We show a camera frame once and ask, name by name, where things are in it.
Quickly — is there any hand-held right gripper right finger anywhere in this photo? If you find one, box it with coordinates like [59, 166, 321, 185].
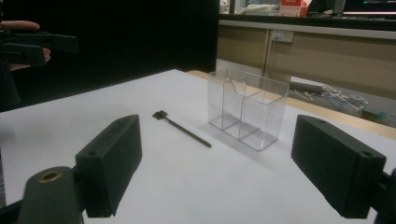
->
[290, 114, 388, 219]

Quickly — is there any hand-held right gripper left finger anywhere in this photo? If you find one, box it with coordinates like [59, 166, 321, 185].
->
[75, 114, 143, 218]

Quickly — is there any clear acrylic organizer box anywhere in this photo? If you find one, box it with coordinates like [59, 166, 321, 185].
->
[207, 68, 290, 152]

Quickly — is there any thin black brush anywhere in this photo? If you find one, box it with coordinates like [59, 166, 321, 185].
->
[151, 109, 213, 149]

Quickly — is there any green and blue plastic bag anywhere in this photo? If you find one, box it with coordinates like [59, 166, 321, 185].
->
[360, 107, 390, 123]

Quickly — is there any black curtain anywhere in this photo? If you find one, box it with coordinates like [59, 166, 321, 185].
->
[0, 0, 219, 111]

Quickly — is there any grey tube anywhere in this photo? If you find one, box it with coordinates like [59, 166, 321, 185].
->
[289, 80, 325, 95]

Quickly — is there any wooden shelf unit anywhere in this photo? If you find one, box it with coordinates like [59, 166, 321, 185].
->
[217, 19, 396, 101]

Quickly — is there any dark monitor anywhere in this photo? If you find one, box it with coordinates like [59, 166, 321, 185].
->
[333, 0, 396, 17]

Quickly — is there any red and white box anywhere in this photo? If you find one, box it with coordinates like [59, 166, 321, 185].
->
[277, 0, 310, 18]

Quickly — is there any white cloth bundle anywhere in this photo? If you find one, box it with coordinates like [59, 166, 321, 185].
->
[238, 3, 281, 16]

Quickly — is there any white rope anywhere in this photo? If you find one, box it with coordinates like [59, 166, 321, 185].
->
[290, 84, 367, 110]

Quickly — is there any white wall socket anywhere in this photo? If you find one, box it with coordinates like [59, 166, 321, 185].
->
[270, 29, 295, 44]

